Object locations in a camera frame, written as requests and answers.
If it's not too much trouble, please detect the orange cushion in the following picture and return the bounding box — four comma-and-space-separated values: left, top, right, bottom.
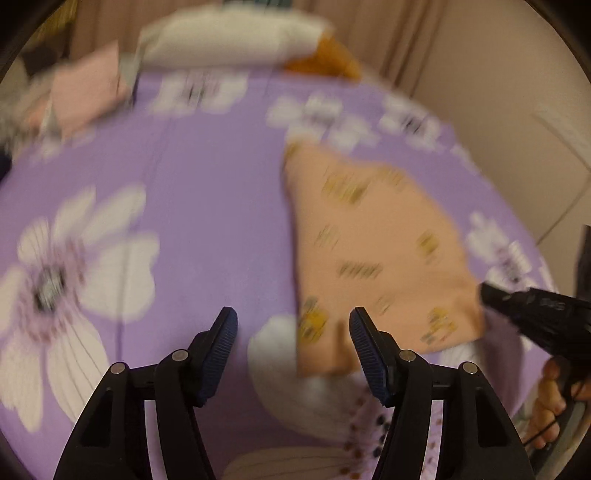
283, 33, 362, 83

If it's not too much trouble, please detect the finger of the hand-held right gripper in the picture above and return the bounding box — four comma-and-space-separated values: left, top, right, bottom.
477, 281, 532, 325

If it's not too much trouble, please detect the peach cartoon print garment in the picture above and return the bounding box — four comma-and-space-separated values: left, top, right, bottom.
281, 142, 488, 377

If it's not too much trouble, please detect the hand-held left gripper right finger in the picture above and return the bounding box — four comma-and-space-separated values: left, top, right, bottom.
349, 306, 532, 480

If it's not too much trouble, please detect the white pillow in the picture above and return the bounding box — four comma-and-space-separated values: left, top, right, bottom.
137, 7, 334, 71

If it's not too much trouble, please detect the pink garment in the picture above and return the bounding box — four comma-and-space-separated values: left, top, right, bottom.
27, 41, 136, 140

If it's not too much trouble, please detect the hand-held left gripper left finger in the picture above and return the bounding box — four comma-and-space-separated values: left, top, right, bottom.
53, 306, 239, 480

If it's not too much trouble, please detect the purple floral bed sheet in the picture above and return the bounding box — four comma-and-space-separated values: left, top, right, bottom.
0, 69, 557, 480

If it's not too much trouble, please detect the person's right hand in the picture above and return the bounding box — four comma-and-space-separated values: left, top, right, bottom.
529, 356, 580, 452

